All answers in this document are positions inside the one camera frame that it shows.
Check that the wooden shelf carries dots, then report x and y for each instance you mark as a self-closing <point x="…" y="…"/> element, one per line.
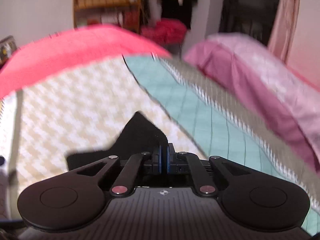
<point x="107" y="5"/>

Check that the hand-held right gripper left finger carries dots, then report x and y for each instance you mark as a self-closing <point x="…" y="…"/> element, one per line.
<point x="159" y="158"/>

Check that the pink curtain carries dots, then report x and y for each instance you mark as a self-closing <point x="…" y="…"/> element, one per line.
<point x="285" y="17"/>

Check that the stack of red clothes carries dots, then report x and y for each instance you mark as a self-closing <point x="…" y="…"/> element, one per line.
<point x="165" y="31"/>

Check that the dark printed box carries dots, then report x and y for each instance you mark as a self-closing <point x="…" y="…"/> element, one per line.
<point x="7" y="48"/>

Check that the coral pink blanket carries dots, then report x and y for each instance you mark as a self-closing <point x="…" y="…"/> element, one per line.
<point x="75" y="52"/>

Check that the beige and teal patterned bedsheet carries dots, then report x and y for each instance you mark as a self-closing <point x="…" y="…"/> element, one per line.
<point x="75" y="110"/>

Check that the pink floral bedsheet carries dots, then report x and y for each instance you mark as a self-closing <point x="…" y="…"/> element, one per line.
<point x="250" y="67"/>

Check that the hanging dark clothes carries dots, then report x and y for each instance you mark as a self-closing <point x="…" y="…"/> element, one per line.
<point x="180" y="0"/>

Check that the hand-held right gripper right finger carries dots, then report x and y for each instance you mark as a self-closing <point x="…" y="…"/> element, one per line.
<point x="170" y="158"/>

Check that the dark window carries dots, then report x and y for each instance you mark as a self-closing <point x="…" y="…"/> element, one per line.
<point x="250" y="7"/>

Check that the black pants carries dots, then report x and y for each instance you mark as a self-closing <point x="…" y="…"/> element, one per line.
<point x="140" y="135"/>

